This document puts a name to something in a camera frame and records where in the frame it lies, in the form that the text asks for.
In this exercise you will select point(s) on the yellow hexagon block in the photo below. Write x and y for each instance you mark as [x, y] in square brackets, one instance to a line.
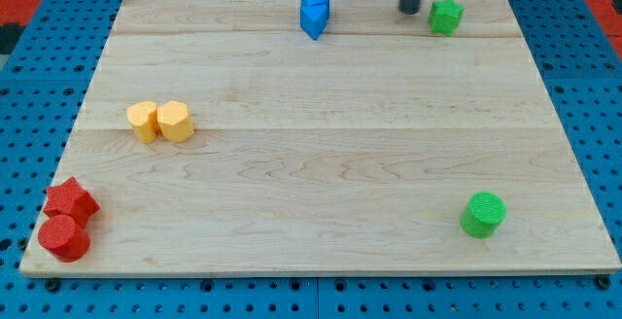
[175, 121]

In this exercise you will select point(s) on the red cylinder block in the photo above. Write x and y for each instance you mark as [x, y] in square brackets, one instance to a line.
[64, 238]

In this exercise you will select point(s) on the red star block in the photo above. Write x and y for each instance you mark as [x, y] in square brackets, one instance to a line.
[71, 199]

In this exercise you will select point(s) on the wooden board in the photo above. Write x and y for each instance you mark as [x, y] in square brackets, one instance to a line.
[352, 155]

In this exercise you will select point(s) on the yellow heart block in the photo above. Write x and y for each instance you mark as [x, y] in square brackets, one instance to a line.
[142, 117]

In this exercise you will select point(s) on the green cylinder block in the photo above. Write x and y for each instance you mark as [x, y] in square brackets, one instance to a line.
[482, 215]

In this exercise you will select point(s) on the blue triangle block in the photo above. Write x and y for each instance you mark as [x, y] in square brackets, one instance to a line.
[313, 20]

